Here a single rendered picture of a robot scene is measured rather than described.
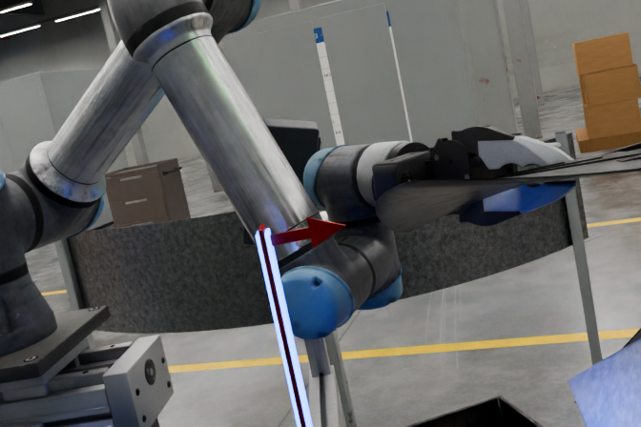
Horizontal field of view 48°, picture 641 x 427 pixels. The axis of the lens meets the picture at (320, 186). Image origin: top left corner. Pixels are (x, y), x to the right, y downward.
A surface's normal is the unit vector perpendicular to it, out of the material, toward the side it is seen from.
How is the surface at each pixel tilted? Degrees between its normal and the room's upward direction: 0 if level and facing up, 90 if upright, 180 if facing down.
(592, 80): 90
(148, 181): 90
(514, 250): 90
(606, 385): 55
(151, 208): 90
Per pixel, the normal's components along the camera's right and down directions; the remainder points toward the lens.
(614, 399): -0.76, -0.36
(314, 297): -0.41, 0.21
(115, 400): -0.10, 0.15
